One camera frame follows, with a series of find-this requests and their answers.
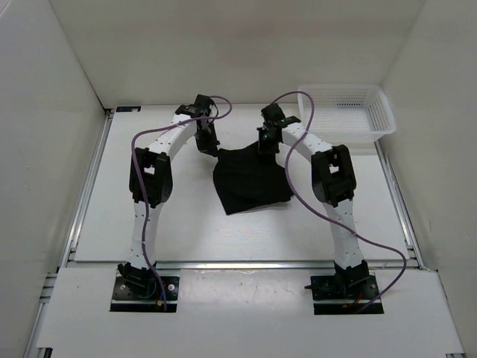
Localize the white plastic mesh basket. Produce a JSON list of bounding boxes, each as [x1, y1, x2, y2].
[[297, 84, 397, 145]]

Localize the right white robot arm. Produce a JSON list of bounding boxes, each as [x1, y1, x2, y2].
[[258, 116, 369, 298]]

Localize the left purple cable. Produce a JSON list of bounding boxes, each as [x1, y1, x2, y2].
[[130, 95, 234, 310]]

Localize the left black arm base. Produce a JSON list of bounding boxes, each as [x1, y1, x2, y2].
[[110, 263, 180, 313]]

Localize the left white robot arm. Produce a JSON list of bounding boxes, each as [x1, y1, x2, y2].
[[118, 97, 221, 298]]

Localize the black shorts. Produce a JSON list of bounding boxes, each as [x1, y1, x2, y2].
[[212, 142, 293, 215]]

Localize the aluminium frame rail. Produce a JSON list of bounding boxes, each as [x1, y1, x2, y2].
[[374, 139, 467, 358], [66, 258, 419, 270], [22, 108, 116, 357]]

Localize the right aluminium frame rail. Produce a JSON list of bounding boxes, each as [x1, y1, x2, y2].
[[374, 139, 467, 358]]

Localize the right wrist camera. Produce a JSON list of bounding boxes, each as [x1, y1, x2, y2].
[[261, 103, 301, 128]]

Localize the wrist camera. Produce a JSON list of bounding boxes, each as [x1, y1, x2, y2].
[[261, 103, 301, 128], [174, 94, 215, 118]]

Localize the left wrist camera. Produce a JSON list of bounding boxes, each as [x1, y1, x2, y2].
[[174, 94, 215, 118]]

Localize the front aluminium frame rail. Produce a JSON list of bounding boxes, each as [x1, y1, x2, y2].
[[66, 258, 419, 270]]

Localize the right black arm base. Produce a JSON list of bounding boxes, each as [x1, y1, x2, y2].
[[304, 274, 385, 315]]

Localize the left aluminium frame rail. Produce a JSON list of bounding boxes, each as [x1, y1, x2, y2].
[[22, 108, 116, 357]]

